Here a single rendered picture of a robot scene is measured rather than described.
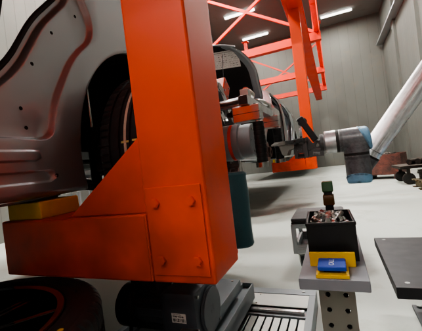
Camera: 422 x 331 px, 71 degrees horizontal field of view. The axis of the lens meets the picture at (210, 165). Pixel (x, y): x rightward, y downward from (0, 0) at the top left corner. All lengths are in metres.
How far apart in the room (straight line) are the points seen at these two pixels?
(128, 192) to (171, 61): 0.32
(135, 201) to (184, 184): 0.15
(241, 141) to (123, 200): 0.51
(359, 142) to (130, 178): 0.85
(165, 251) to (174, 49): 0.44
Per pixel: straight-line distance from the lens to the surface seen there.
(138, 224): 0.73
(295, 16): 5.21
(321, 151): 1.27
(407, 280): 1.29
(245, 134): 1.10
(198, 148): 0.63
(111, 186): 0.78
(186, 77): 0.66
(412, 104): 1.39
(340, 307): 1.04
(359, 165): 1.25
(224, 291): 1.39
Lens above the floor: 0.78
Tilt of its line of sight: level
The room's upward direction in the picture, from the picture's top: 7 degrees counter-clockwise
